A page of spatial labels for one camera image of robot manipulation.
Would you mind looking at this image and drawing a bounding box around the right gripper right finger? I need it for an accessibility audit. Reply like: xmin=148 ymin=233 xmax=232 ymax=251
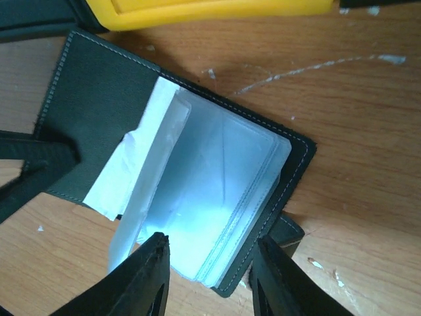
xmin=251 ymin=235 xmax=352 ymax=316

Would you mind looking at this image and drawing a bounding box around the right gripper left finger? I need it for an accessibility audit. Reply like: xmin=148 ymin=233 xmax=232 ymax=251
xmin=53 ymin=232 xmax=170 ymax=315

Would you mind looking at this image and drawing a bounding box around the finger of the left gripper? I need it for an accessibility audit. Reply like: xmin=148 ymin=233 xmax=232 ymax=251
xmin=1 ymin=130 xmax=80 ymax=222

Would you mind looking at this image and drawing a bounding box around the black leather card holder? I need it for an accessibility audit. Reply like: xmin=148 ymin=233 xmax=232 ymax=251
xmin=34 ymin=30 xmax=316 ymax=298

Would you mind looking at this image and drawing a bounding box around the black bin left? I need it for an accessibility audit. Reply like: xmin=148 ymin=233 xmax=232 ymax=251
xmin=1 ymin=0 xmax=109 ymax=43

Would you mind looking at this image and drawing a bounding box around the yellow bin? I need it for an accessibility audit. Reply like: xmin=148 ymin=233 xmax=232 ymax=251
xmin=87 ymin=0 xmax=334 ymax=31

